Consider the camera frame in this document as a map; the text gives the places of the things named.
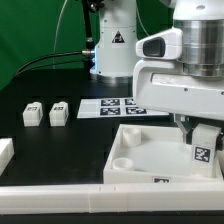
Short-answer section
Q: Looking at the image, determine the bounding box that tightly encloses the white front obstacle wall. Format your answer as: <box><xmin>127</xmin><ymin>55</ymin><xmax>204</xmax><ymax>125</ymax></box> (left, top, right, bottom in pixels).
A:
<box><xmin>0</xmin><ymin>182</ymin><xmax>224</xmax><ymax>215</ymax></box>

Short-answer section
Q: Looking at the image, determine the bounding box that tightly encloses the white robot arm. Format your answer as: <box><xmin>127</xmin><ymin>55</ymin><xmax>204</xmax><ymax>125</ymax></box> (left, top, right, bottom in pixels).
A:
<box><xmin>84</xmin><ymin>0</ymin><xmax>224</xmax><ymax>145</ymax></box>

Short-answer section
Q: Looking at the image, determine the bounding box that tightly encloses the white left obstacle wall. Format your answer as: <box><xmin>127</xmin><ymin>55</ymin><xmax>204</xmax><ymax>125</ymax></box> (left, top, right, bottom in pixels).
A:
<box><xmin>0</xmin><ymin>138</ymin><xmax>14</xmax><ymax>176</ymax></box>

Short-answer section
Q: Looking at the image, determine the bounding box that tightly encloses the white sheet with tags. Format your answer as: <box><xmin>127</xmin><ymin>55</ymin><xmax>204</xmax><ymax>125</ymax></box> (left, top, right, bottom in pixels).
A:
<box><xmin>77</xmin><ymin>97</ymin><xmax>168</xmax><ymax>119</ymax></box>

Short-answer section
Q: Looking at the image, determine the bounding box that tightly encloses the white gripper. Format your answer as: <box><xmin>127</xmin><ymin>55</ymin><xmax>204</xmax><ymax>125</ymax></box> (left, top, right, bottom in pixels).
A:
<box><xmin>133</xmin><ymin>59</ymin><xmax>224</xmax><ymax>144</ymax></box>

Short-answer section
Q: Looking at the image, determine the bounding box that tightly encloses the white square tabletop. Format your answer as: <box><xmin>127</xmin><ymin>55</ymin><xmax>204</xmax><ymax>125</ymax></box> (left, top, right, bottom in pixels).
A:
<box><xmin>103</xmin><ymin>124</ymin><xmax>223</xmax><ymax>184</ymax></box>

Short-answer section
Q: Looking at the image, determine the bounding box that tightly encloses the white obstacle wall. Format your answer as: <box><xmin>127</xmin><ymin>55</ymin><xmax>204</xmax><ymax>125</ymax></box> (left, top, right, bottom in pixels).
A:
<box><xmin>0</xmin><ymin>138</ymin><xmax>14</xmax><ymax>176</ymax></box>
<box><xmin>0</xmin><ymin>182</ymin><xmax>224</xmax><ymax>215</ymax></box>

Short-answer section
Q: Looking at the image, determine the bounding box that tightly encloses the black thick cable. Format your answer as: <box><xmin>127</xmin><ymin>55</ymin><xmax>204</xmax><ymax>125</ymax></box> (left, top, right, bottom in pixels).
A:
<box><xmin>13</xmin><ymin>50</ymin><xmax>93</xmax><ymax>78</ymax></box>

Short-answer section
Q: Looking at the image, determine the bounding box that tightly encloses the thin white cable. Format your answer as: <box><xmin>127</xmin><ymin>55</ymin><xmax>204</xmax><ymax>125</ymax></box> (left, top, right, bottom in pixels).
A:
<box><xmin>52</xmin><ymin>0</ymin><xmax>70</xmax><ymax>70</ymax></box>

